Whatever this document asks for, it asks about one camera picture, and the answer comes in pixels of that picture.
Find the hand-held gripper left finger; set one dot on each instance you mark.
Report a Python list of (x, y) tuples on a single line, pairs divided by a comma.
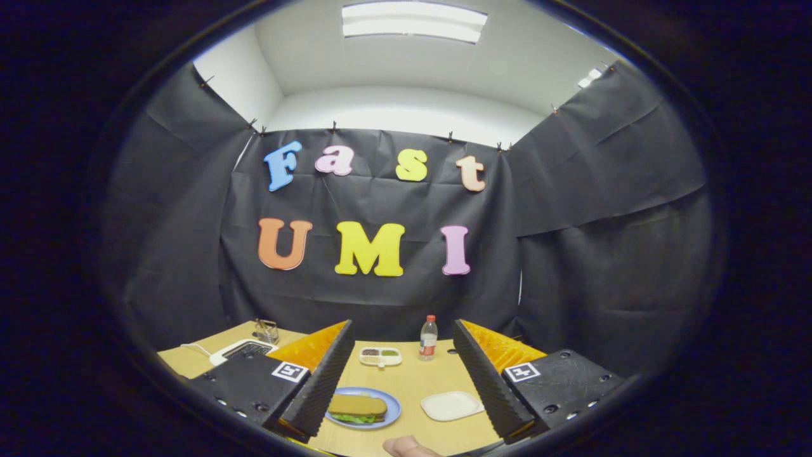
[(323, 381)]

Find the brown toasted bread slice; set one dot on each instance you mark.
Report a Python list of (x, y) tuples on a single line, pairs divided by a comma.
[(356, 404)]

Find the white toaster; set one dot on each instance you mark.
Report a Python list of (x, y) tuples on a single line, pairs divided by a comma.
[(219, 358)]

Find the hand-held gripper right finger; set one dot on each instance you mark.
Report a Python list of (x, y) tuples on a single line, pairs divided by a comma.
[(485, 384)]

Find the white square plate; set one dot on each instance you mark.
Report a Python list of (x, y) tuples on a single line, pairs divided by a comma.
[(451, 406)]

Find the green lettuce leaf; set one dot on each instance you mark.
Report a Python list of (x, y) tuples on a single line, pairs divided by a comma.
[(355, 419)]

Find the blue plate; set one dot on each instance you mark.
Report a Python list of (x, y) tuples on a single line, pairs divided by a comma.
[(393, 406)]

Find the black backdrop cloth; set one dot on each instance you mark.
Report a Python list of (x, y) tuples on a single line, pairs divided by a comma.
[(380, 298)]

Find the small ceiling light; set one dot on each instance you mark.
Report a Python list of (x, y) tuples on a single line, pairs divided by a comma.
[(590, 77)]

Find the long ceiling light panel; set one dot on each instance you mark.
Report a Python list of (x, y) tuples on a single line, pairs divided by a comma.
[(412, 22)]

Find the white divided condiment dish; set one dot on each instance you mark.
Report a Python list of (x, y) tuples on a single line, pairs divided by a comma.
[(380, 362)]

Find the clear bottle red cap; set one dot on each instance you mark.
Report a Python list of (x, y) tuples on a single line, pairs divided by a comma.
[(428, 339)]

